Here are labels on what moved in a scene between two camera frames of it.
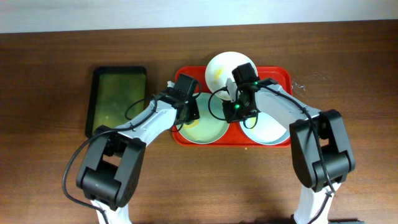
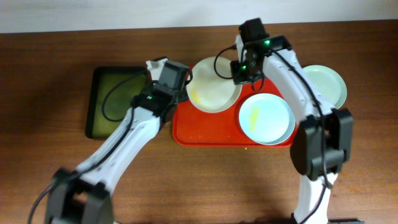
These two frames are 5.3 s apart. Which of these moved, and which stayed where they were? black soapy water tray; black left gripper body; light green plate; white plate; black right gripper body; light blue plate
Moved: black right gripper body; light green plate; black left gripper body; white plate
Stayed: light blue plate; black soapy water tray
